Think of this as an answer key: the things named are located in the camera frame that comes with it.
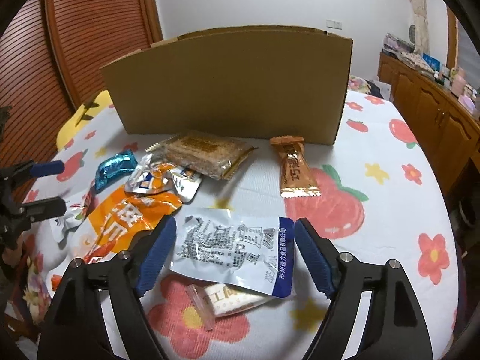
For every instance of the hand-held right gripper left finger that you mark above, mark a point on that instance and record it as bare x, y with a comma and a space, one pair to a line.
157, 258

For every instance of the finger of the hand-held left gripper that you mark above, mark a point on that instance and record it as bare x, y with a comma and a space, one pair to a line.
47, 167
43, 208

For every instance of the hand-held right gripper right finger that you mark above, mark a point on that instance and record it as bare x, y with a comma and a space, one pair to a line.
315, 258

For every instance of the silver snack packet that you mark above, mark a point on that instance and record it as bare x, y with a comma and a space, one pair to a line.
73, 217

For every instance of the white snack packet blue edge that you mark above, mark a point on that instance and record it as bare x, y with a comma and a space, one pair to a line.
225, 243

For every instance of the silver orange snack pouch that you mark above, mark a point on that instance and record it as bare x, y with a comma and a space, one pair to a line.
153, 180

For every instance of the clear cracker packet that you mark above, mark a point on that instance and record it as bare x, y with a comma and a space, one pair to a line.
210, 153

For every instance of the brown cardboard box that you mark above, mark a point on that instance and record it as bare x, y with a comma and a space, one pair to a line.
225, 90

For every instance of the large orange snack packet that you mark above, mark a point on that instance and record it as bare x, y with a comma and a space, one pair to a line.
116, 225

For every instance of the floral tablecloth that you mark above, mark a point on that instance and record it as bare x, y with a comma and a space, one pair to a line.
375, 232

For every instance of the blue candy packet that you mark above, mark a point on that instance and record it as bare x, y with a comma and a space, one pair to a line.
112, 167

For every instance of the small white pastry packet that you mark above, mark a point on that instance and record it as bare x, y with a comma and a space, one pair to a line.
232, 300

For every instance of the brown candy packet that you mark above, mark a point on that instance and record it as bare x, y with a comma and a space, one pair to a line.
298, 168

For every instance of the wooden louvered door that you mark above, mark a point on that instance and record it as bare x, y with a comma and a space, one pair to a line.
93, 26

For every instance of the wooden cabinet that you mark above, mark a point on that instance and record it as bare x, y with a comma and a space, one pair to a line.
423, 97

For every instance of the folded floral cloth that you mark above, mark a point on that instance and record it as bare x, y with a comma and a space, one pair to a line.
410, 60

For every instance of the assorted cabinet clutter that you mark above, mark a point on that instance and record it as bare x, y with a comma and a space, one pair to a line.
461, 86

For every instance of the small blue box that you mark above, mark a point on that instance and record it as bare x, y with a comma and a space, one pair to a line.
432, 62

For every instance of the folded purple cloth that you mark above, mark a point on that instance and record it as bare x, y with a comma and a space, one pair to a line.
397, 43

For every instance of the pale floral curtain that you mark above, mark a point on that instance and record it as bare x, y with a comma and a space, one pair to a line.
418, 7

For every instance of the white wall switch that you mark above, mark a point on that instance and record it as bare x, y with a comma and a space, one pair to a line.
333, 24

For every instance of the grey oval wall device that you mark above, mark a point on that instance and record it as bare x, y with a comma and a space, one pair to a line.
412, 32

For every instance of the wooden window frame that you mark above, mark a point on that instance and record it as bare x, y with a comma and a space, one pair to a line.
452, 37

